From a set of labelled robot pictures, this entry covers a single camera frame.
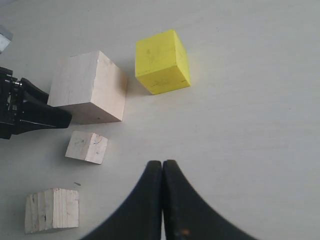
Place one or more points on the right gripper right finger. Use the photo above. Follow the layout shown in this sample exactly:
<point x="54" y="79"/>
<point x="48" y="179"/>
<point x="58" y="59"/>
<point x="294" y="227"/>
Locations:
<point x="186" y="215"/>

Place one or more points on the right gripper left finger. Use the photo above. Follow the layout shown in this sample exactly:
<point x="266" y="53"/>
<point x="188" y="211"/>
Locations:
<point x="139" y="217"/>

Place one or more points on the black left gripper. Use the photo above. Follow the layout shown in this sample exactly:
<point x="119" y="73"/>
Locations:
<point x="24" y="107"/>

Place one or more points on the large light wooden cube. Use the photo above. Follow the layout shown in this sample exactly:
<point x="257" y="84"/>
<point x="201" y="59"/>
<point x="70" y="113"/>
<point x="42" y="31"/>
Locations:
<point x="90" y="87"/>

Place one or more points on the medium striped wooden cube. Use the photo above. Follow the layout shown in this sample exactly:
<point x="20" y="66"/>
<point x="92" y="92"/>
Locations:
<point x="51" y="210"/>

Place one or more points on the yellow cube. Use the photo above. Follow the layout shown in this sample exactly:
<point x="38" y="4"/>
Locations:
<point x="161" y="63"/>

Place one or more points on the small light wooden cube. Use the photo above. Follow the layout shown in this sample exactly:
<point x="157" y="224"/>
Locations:
<point x="87" y="146"/>

